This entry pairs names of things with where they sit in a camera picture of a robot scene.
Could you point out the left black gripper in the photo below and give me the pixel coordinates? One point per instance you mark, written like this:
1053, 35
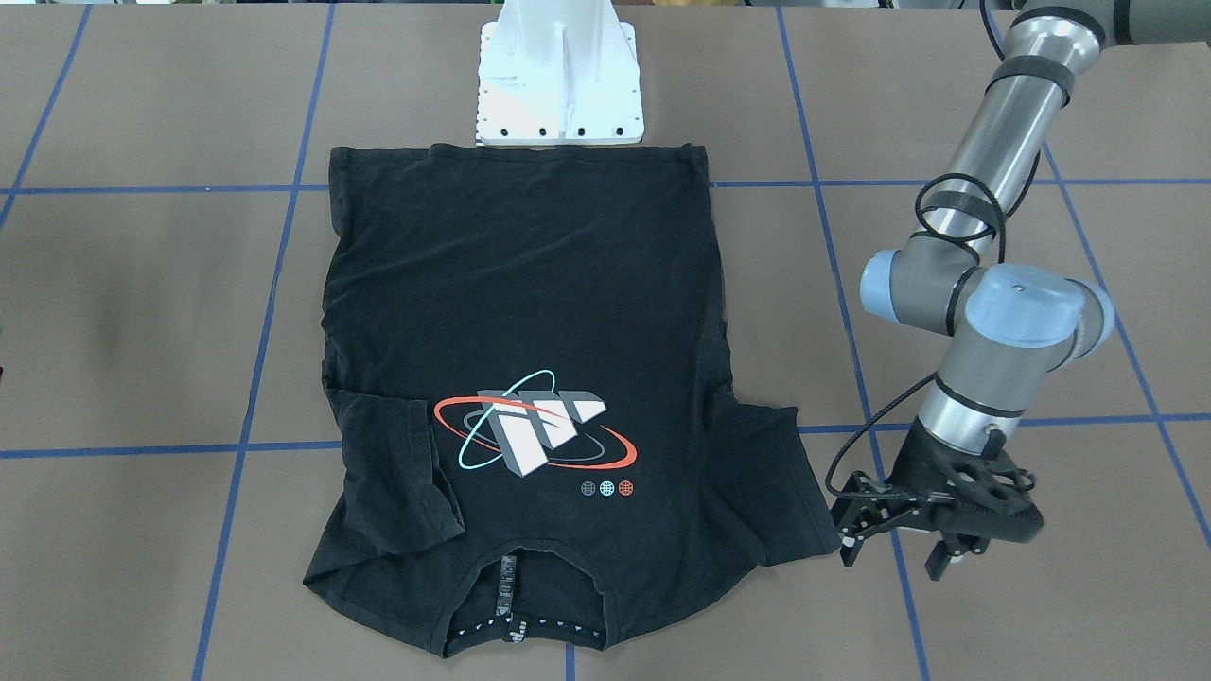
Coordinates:
916, 465

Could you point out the black graphic t-shirt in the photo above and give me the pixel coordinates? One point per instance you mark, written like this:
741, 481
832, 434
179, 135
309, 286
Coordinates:
526, 355

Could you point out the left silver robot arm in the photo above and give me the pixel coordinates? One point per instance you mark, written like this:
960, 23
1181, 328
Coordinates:
1009, 325

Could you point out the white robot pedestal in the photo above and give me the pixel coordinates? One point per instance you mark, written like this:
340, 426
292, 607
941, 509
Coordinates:
558, 72

